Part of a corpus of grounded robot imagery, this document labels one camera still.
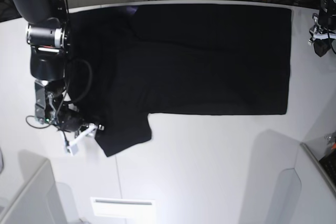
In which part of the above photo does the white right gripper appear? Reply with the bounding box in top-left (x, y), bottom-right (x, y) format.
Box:
top-left (61, 123), bottom-right (104, 145)

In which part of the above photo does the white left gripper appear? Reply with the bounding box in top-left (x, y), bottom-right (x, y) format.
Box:
top-left (308, 25), bottom-right (335, 57)

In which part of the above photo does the black T-shirt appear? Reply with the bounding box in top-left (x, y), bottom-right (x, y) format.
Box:
top-left (69, 4), bottom-right (292, 156)

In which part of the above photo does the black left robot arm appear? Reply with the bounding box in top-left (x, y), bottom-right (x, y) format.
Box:
top-left (308, 0), bottom-right (335, 57)

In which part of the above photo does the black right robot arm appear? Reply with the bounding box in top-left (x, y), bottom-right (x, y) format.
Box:
top-left (12, 0), bottom-right (104, 150)

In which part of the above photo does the left white side panel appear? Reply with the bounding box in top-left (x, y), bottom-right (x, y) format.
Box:
top-left (1, 159), bottom-right (68, 224)

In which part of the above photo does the white side panel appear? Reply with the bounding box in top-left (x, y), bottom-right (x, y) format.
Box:
top-left (1, 159), bottom-right (68, 224)
top-left (291, 143), bottom-right (335, 223)

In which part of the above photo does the black keyboard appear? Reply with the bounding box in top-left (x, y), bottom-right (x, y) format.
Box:
top-left (319, 152), bottom-right (336, 184)

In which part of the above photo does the right white side panel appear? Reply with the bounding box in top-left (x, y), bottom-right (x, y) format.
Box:
top-left (291, 143), bottom-right (335, 223)

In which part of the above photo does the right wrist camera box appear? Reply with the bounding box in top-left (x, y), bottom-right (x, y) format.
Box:
top-left (65, 145), bottom-right (79, 156)

